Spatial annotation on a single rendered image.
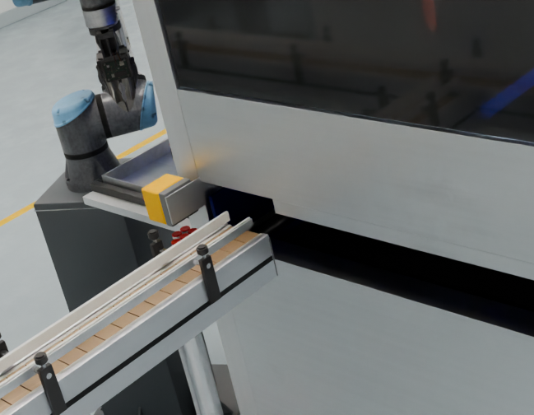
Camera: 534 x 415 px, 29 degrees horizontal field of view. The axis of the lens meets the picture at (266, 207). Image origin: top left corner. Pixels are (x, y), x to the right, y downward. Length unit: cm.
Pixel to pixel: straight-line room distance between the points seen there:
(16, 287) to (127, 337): 233
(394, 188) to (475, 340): 28
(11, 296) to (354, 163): 250
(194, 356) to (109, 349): 25
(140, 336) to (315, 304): 36
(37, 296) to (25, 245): 46
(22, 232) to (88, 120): 192
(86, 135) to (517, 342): 135
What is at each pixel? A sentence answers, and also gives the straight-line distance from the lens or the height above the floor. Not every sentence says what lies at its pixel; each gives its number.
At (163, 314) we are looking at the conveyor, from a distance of 180.
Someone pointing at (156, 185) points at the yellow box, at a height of 103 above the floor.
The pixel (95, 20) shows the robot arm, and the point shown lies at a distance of 230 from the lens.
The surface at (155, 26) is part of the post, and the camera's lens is 193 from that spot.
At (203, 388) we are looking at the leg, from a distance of 198.
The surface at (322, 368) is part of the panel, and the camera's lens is 205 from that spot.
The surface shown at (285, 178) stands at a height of 107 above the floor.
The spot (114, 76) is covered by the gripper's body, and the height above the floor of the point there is 115.
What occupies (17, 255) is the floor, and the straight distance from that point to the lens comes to 432.
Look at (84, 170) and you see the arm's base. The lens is 267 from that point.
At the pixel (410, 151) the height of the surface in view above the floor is 117.
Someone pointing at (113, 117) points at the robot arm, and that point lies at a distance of 263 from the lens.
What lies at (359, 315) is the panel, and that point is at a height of 81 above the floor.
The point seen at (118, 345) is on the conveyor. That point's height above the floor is 92.
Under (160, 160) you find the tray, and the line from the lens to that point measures 251.
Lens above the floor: 184
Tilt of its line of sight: 26 degrees down
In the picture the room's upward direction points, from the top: 13 degrees counter-clockwise
